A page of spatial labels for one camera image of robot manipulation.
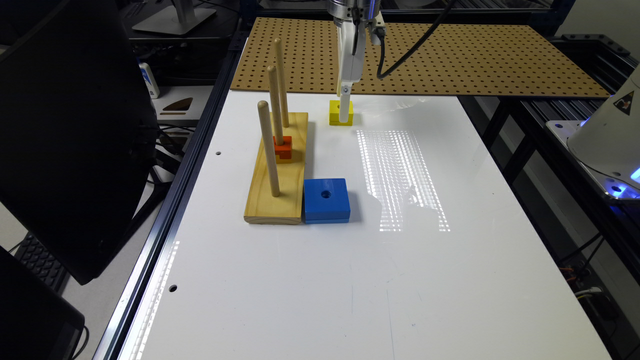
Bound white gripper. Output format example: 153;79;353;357
334;13;386;123

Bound black monitor back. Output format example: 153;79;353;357
1;0;158;284

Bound brown pegboard panel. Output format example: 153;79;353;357
231;17;609;98

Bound silver monitor stand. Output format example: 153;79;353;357
132;0;216;35

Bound front wooden peg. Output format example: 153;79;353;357
257;100;280;197

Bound black keyboard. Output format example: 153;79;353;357
15;233;69;294

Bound rear wooden peg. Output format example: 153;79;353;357
273;38;289;128

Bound blue block with hole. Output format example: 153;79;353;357
304;178;351;224

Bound middle wooden peg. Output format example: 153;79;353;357
267;66;284;146

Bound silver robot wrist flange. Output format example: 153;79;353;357
326;0;381;23

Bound orange block on peg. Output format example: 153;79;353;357
273;136;293;164

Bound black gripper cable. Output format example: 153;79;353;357
369;0;457;81

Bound black laptop corner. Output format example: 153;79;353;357
1;250;84;360

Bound wooden peg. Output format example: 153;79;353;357
267;66;284;146
257;100;280;197
273;38;289;128

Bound yellow block with hole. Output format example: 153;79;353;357
329;100;354;126

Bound wooden peg base board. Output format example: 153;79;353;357
243;111;310;225

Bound white blue small device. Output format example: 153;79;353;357
138;62;160;99

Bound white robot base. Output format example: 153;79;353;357
546;70;639;202

